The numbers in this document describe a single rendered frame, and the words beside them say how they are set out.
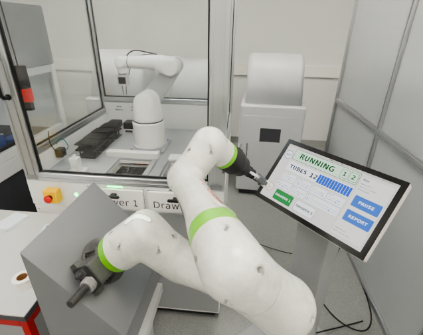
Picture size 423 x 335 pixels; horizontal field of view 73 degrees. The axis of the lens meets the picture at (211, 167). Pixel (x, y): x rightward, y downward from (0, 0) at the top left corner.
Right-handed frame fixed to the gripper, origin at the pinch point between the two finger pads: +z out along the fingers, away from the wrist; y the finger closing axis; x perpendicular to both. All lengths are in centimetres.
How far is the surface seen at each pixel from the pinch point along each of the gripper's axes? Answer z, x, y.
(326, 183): 17.5, -13.1, -13.4
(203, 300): 56, 77, 32
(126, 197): -13, 40, 57
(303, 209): 17.4, 0.8, -11.0
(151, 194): -8, 32, 48
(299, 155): 17.6, -19.5, 3.7
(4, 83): -74, 21, 91
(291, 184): 17.5, -6.2, -0.3
